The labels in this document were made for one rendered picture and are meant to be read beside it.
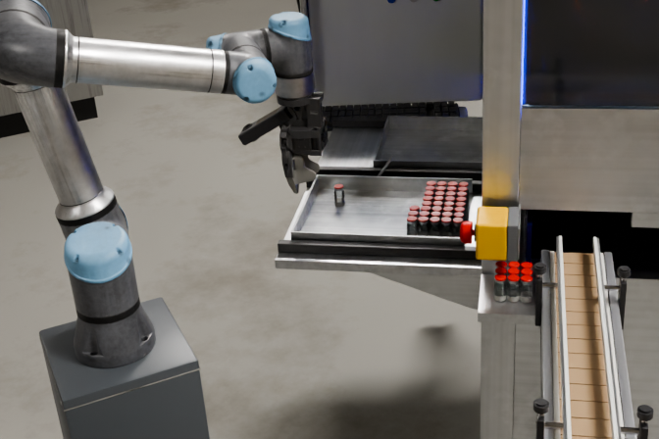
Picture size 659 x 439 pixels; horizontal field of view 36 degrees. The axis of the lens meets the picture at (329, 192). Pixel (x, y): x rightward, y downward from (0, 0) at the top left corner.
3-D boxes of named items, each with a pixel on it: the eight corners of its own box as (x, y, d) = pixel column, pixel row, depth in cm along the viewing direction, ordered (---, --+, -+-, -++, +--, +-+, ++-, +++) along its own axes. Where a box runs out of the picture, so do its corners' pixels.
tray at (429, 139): (527, 130, 243) (528, 117, 242) (526, 177, 221) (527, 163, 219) (387, 128, 250) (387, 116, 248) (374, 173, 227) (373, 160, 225)
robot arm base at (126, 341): (83, 377, 180) (74, 331, 176) (68, 335, 193) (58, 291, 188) (165, 353, 185) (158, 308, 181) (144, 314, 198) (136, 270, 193)
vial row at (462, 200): (469, 201, 212) (469, 181, 210) (463, 243, 196) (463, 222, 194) (458, 200, 213) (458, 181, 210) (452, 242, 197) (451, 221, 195)
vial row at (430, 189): (436, 200, 213) (436, 180, 211) (429, 241, 198) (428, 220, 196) (427, 199, 214) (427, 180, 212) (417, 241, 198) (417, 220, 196)
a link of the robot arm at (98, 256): (75, 323, 178) (61, 258, 172) (73, 285, 190) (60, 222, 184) (142, 311, 181) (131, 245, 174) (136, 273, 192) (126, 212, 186)
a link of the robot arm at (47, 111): (79, 291, 189) (-35, 22, 163) (76, 254, 202) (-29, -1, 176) (140, 270, 191) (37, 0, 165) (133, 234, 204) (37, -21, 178)
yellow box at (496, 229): (518, 241, 180) (519, 206, 177) (517, 262, 174) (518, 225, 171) (476, 240, 182) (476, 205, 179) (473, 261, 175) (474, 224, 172)
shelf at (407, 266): (527, 129, 249) (527, 122, 248) (525, 278, 187) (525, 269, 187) (336, 127, 258) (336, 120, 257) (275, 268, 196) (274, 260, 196)
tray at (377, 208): (472, 193, 216) (472, 178, 214) (464, 254, 193) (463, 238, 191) (317, 188, 222) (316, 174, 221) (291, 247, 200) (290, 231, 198)
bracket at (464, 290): (483, 302, 205) (483, 246, 199) (482, 310, 202) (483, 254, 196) (321, 294, 211) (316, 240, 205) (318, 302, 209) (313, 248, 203)
